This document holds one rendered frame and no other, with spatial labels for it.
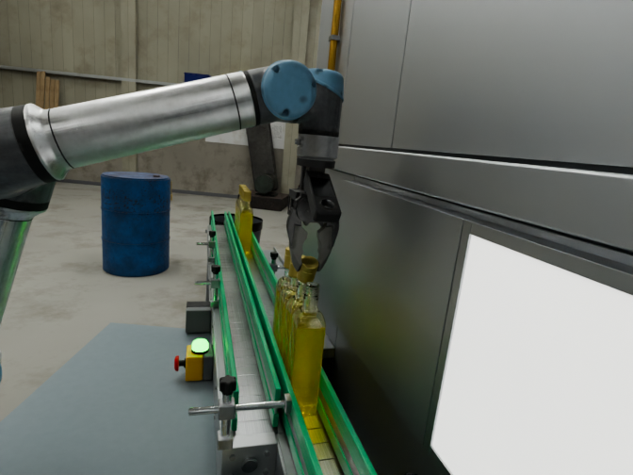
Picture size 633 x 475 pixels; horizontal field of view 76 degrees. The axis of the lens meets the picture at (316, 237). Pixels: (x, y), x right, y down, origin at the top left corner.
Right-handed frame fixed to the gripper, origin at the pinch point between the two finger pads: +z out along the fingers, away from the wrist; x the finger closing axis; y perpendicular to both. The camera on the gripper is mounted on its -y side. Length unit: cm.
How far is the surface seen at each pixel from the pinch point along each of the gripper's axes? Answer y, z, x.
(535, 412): -44.1, 1.1, -11.4
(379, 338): -10.0, 10.8, -11.6
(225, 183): 875, 82, -48
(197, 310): 56, 33, 19
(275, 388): -8.4, 20.3, 6.7
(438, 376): -28.7, 6.7, -11.3
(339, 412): -16.4, 20.4, -2.7
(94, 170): 953, 80, 236
